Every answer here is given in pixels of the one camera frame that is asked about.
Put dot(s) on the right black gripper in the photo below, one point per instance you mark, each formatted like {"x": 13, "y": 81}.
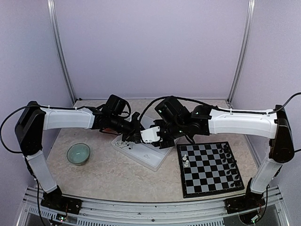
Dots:
{"x": 164, "y": 145}

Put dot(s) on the front aluminium rail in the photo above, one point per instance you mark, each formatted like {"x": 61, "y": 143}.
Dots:
{"x": 97, "y": 212}

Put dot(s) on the right aluminium frame post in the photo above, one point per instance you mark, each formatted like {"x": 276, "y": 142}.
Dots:
{"x": 243, "y": 50}

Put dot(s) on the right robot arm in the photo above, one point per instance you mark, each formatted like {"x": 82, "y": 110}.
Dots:
{"x": 177, "y": 121}

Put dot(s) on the aluminium frame post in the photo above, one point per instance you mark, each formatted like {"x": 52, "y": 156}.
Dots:
{"x": 59, "y": 49}
{"x": 243, "y": 50}

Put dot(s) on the row of black chess pieces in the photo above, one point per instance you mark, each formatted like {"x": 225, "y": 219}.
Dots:
{"x": 228, "y": 170}

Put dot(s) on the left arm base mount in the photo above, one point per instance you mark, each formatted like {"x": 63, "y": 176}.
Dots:
{"x": 64, "y": 204}

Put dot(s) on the black white chess board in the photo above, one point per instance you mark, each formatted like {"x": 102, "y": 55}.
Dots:
{"x": 201, "y": 178}

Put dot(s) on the white divided plastic tray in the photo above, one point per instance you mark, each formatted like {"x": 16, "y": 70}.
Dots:
{"x": 143, "y": 153}

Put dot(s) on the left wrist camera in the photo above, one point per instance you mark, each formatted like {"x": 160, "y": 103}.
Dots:
{"x": 115, "y": 106}

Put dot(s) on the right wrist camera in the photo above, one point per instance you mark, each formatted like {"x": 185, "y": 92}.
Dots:
{"x": 150, "y": 135}

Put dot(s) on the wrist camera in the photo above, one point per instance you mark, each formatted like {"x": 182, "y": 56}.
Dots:
{"x": 150, "y": 135}
{"x": 115, "y": 106}

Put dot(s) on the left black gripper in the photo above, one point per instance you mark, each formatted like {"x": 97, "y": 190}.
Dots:
{"x": 134, "y": 131}

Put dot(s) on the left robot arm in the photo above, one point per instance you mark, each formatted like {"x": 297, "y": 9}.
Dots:
{"x": 35, "y": 120}

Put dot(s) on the left aluminium frame post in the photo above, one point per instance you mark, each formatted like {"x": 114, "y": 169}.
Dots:
{"x": 59, "y": 49}

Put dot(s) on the green glass bowl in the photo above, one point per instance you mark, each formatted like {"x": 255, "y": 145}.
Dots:
{"x": 78, "y": 154}

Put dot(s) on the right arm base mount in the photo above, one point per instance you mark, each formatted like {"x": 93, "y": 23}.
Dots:
{"x": 241, "y": 203}

